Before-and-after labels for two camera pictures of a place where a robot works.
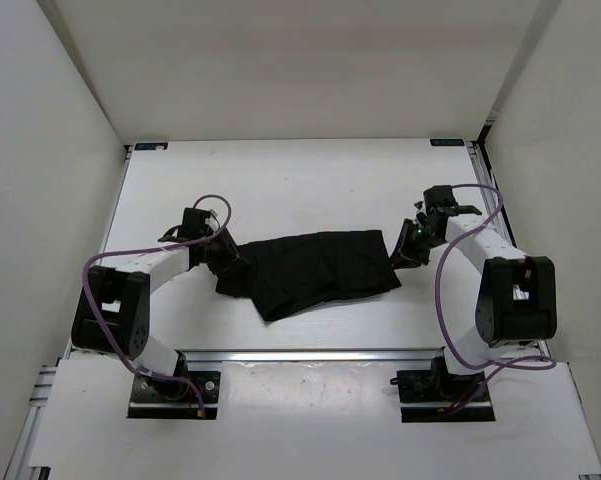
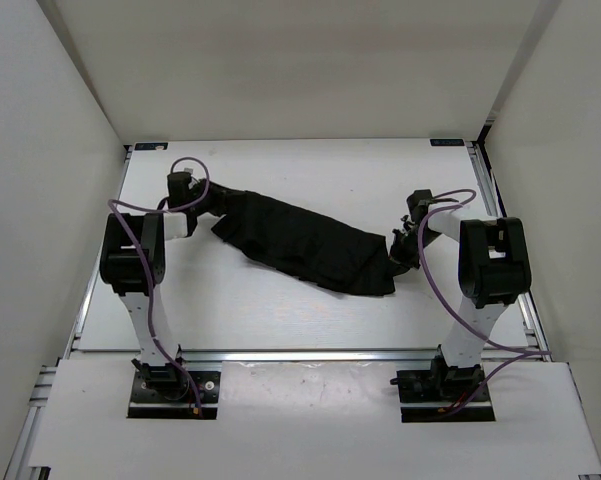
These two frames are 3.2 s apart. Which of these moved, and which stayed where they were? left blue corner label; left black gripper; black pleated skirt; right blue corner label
Moved: left black gripper; black pleated skirt
Stayed: left blue corner label; right blue corner label
